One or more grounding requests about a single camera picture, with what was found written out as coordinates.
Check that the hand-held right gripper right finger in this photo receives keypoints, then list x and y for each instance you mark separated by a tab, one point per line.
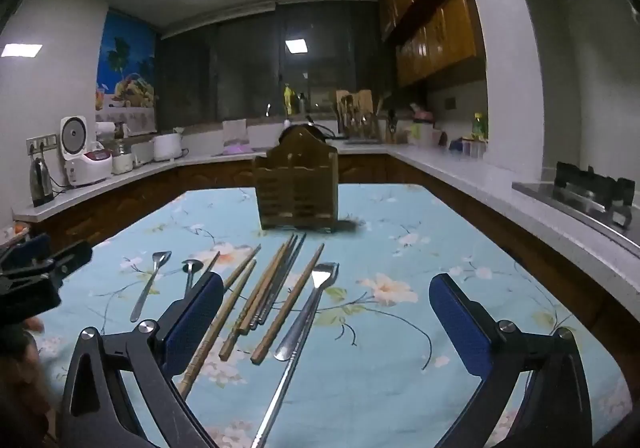
457	323

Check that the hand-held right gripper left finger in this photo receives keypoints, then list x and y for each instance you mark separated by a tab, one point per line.
192	323

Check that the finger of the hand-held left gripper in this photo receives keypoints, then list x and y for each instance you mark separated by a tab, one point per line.
30	250
70	258

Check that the small round metal spoon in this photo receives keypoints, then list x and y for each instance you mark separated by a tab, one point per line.
192	267

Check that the square-tipped metal spoon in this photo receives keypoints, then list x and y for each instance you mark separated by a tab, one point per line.
161	259

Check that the brown wooden chopstick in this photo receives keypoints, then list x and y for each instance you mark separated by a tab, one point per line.
287	305
245	262

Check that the metal fork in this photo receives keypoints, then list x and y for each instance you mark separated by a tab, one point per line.
325	274

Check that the wooden utensil holder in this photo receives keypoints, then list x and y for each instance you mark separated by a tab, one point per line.
297	188

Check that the person's left hand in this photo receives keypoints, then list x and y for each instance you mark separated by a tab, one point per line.
32	325

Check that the thin dark wooden chopstick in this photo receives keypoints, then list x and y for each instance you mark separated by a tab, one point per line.
212	262

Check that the steel electric kettle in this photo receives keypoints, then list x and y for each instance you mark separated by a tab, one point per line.
41	183

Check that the floral blue tablecloth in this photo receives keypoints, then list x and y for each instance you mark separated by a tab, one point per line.
400	378

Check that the white rice cooker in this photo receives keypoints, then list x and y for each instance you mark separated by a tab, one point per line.
80	152

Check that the glass jar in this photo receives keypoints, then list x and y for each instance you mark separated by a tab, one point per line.
121	160

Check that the paper towel roll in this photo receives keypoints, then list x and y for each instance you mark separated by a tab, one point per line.
105	133

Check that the row of spice jars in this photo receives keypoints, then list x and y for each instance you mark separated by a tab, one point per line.
475	147

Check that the blue container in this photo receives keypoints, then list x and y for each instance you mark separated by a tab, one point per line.
456	146

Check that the gas stove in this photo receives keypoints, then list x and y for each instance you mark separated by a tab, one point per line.
590	193

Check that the pink cloth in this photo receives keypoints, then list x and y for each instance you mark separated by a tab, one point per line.
235	135

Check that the green bottle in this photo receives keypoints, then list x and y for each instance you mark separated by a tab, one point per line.
480	126

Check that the pink-lid plastic container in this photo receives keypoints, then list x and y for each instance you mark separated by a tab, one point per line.
421	127

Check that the tropical beach poster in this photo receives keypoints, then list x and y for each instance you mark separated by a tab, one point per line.
127	62

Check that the countertop cutlery rack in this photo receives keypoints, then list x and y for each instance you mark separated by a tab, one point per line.
361	127

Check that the black pan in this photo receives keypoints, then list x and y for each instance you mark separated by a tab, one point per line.
320	128

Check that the yellow bottle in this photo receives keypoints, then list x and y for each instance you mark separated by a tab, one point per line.
287	100

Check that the wooden cutting boards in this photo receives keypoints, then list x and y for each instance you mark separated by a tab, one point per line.
362	100

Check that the steel thermos bottle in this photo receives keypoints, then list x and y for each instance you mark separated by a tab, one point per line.
302	103

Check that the dark window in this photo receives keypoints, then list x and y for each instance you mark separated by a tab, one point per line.
240	67

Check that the wall power outlet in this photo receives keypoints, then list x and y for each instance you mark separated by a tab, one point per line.
42	142

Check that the wooden wall cabinets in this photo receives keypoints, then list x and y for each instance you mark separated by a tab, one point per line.
440	27

